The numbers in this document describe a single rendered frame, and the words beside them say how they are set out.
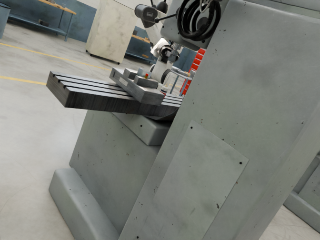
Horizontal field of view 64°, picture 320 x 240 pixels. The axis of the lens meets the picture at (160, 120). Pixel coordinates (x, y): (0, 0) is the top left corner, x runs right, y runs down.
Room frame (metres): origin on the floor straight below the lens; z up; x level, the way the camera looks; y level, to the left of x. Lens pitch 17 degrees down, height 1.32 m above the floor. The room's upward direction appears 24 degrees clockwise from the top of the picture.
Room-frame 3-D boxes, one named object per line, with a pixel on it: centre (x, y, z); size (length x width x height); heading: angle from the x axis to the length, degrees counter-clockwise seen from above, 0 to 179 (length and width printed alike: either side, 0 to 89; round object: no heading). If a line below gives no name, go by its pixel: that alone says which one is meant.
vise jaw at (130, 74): (1.48, 0.23, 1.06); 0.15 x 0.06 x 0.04; 138
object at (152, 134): (1.57, 0.09, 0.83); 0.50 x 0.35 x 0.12; 50
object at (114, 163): (1.58, 0.10, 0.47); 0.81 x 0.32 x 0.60; 50
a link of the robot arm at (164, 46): (1.65, 0.13, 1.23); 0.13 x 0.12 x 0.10; 119
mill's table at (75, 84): (1.57, 0.08, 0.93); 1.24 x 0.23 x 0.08; 140
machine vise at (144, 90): (1.47, 0.21, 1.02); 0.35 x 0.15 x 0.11; 48
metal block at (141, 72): (1.45, 0.19, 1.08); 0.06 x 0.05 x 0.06; 138
